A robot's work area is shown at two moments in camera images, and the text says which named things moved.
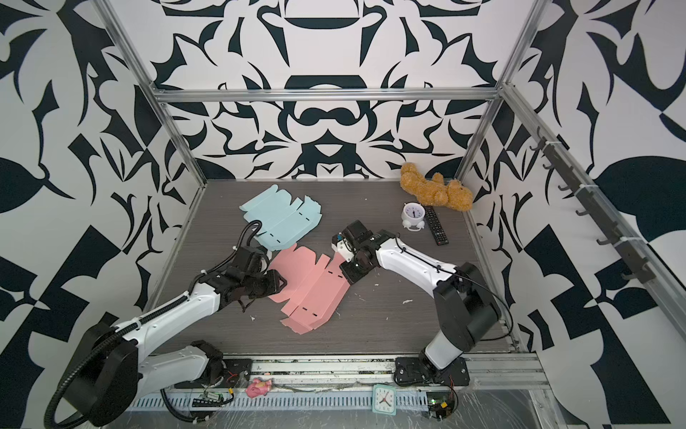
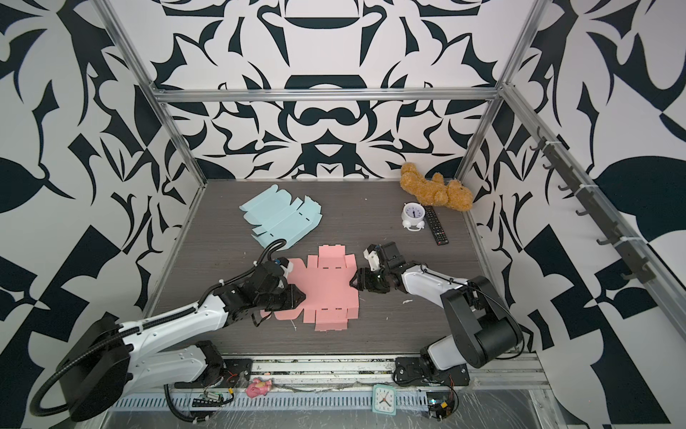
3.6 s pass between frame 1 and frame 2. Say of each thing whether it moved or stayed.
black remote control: stayed
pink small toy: stayed
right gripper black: moved
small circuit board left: stayed
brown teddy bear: stayed
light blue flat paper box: stayed
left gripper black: moved
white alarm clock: stayed
